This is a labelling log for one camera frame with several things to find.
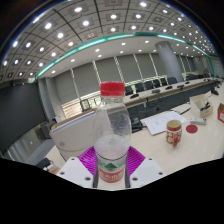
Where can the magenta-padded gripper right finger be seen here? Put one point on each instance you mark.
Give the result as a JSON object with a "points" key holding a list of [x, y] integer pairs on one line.
{"points": [[146, 170]]}

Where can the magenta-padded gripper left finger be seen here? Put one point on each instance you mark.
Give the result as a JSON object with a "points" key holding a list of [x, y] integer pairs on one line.
{"points": [[75, 170]]}

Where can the clear red-capped water bottle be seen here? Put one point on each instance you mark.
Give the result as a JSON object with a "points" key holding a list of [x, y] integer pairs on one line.
{"points": [[111, 146]]}

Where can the black flat device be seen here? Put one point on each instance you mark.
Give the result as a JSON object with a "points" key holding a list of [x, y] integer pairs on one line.
{"points": [[43, 163]]}

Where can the large white cardboard box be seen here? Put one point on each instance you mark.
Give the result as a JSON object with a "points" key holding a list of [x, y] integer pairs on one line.
{"points": [[73, 136]]}

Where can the red and cream mug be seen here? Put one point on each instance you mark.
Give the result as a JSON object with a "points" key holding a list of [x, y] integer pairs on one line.
{"points": [[174, 133]]}

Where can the grey box monitor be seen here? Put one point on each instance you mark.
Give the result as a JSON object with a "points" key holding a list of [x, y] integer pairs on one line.
{"points": [[46, 130]]}

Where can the white paper sheets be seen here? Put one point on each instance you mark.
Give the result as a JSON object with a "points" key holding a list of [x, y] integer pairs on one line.
{"points": [[160, 122]]}

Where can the white power strip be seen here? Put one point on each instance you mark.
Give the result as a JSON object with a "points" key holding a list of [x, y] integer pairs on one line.
{"points": [[198, 121]]}

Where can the long curved conference desk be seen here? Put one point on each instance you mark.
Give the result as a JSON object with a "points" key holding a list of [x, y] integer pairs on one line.
{"points": [[166, 100]]}

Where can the row of desk microphones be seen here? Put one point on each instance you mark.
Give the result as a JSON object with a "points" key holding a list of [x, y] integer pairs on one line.
{"points": [[134, 96]]}

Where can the row of black office chairs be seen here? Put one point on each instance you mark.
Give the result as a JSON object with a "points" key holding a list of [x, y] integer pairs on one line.
{"points": [[139, 87]]}

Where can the small open white box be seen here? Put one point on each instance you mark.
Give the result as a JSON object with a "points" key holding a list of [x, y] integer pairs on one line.
{"points": [[199, 105]]}

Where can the open red-lidded cardboard box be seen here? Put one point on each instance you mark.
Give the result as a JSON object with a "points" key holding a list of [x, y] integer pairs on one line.
{"points": [[221, 113]]}

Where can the black desk microphone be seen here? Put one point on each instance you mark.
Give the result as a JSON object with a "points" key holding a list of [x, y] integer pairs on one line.
{"points": [[215, 91]]}

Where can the round ceiling lights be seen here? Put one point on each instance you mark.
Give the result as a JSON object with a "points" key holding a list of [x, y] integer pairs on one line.
{"points": [[86, 23]]}

